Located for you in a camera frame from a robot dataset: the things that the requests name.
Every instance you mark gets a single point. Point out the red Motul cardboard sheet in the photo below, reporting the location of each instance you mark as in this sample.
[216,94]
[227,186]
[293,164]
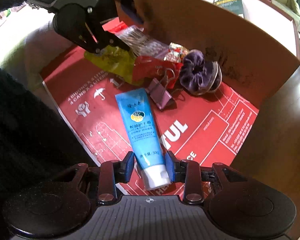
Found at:
[206,130]

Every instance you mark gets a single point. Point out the green lip salve card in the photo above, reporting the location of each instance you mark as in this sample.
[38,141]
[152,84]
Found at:
[235,6]

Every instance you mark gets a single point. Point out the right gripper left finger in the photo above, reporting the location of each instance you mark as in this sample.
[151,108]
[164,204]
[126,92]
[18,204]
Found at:
[111,173]

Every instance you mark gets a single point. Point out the blue hand cream tube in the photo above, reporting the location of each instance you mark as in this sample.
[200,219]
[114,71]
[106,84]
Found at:
[137,116]

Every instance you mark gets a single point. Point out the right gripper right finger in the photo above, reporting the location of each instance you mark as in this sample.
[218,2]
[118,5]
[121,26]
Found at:
[187,172]

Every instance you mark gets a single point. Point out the yellow green snack packet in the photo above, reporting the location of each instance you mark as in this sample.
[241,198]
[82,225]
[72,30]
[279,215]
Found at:
[116,61]

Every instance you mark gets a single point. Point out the red white candy piece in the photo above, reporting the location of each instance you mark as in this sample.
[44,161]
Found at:
[176,53]

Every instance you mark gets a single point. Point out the purple binder clip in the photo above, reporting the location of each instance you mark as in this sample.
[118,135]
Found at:
[157,90]

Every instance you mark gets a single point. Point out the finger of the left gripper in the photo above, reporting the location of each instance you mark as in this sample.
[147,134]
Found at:
[85,40]
[100,39]

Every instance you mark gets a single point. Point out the purple velvet scrunchie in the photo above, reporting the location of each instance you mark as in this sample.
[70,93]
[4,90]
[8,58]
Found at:
[199,76]

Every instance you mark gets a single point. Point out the clear pack of swabs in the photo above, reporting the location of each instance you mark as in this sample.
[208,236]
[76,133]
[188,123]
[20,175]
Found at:
[142,44]

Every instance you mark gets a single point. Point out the brown white cardboard box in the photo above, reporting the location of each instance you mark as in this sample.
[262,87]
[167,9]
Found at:
[253,63]

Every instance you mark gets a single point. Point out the red candy wrapper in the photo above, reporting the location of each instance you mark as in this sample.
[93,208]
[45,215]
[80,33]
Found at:
[147,67]

